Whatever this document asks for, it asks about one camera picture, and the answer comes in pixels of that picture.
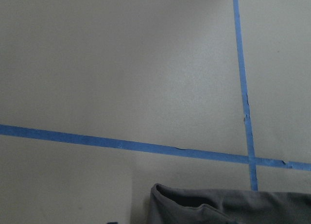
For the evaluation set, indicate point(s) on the dark brown t-shirt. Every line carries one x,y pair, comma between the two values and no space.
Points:
218,206

